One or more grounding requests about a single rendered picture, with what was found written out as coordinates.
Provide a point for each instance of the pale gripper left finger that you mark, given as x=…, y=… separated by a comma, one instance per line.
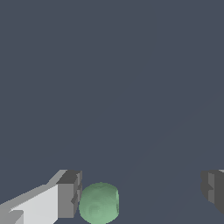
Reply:
x=43, y=201

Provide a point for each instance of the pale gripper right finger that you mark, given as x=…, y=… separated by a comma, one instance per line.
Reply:
x=215, y=186

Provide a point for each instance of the green rounded cube object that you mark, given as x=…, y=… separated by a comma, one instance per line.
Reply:
x=99, y=204

